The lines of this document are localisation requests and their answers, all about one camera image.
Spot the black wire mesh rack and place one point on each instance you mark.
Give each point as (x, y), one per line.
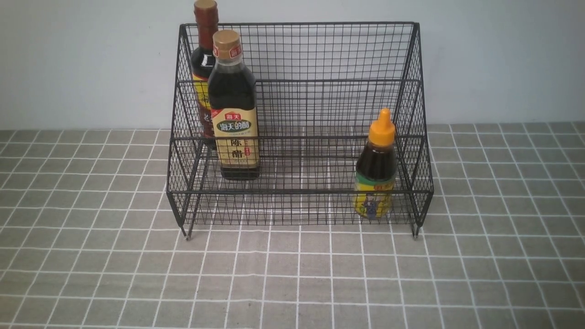
(319, 86)

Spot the soy sauce bottle brown cap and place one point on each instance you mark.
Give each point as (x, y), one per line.
(202, 62)

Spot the small bottle orange cap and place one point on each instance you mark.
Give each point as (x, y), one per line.
(376, 169)

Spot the vinegar bottle gold cap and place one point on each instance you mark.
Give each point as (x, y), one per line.
(232, 96)

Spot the grey checkered tablecloth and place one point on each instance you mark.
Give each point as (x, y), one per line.
(89, 241)

